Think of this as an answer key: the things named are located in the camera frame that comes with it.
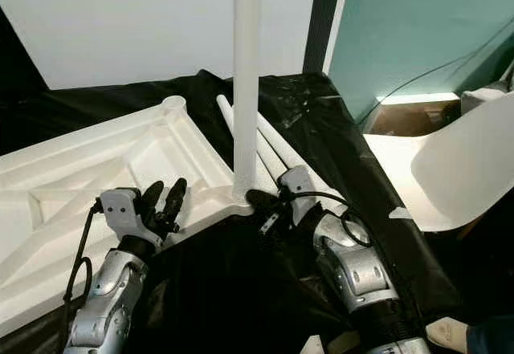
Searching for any black plastic sheet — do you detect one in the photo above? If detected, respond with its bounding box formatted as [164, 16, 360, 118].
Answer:
[0, 69, 463, 354]

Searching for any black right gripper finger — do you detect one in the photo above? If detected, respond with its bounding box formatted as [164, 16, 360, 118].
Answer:
[243, 189, 285, 211]

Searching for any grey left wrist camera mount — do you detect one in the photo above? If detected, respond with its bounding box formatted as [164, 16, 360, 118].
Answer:
[100, 188, 149, 234]

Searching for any large white board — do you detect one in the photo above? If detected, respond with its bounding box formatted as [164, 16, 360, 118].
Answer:
[0, 0, 318, 92]

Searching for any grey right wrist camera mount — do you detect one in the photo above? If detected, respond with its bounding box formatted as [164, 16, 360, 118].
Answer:
[277, 165, 314, 210]

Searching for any thin black wall cable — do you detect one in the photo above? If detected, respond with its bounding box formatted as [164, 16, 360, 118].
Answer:
[357, 21, 514, 126]

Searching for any white plastic shell chair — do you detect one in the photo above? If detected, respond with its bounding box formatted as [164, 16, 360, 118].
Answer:
[364, 93, 514, 233]

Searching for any white plastic table top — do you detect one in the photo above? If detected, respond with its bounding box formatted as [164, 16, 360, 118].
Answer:
[0, 95, 250, 337]

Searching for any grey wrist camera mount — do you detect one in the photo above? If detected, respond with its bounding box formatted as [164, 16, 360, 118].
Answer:
[277, 165, 314, 210]
[100, 188, 149, 234]

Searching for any person's white gloved hand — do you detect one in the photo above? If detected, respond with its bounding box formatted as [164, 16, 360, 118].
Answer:
[425, 317, 471, 352]

